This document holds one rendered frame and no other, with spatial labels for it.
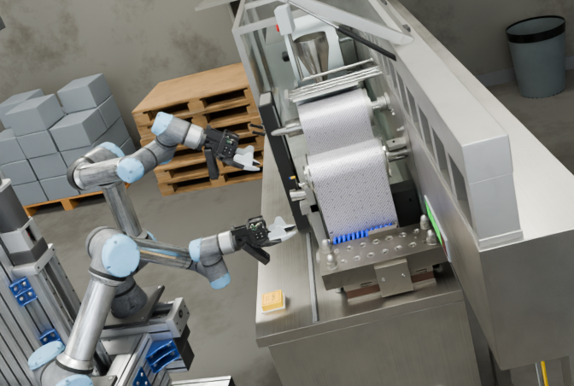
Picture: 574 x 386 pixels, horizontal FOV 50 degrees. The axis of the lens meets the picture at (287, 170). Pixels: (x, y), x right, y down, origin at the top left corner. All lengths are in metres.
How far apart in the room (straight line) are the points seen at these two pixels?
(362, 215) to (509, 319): 0.89
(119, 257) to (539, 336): 1.18
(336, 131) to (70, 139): 3.84
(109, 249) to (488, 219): 1.14
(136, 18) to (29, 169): 1.70
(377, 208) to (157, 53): 4.36
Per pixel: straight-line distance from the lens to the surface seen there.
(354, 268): 1.96
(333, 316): 2.01
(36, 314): 2.37
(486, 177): 1.15
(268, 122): 2.29
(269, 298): 2.13
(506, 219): 1.20
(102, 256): 1.93
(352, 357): 2.09
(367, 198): 2.06
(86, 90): 5.90
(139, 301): 2.56
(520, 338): 1.36
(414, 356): 2.12
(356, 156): 2.01
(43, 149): 5.93
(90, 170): 2.19
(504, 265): 1.24
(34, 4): 6.57
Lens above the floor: 2.14
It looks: 24 degrees down
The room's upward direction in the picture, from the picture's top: 18 degrees counter-clockwise
